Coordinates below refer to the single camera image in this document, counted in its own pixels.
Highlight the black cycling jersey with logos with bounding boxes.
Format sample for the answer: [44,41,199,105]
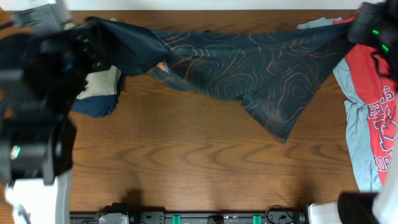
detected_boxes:
[84,17,352,142]

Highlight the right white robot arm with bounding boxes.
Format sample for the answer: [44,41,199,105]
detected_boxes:
[305,1,397,223]

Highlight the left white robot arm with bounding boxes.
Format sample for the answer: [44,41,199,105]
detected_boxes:
[1,26,99,223]

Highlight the folded khaki shorts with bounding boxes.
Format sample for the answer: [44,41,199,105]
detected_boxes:
[63,18,122,101]

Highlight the folded navy blue garment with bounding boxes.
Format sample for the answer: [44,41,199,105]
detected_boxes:
[72,73,125,118]

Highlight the red printed t-shirt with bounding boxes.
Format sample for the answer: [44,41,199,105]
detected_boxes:
[332,12,398,186]

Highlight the grey t-shirt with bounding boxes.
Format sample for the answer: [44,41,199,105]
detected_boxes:
[296,17,383,193]

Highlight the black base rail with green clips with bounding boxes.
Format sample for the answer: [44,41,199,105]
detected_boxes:
[70,203,309,224]

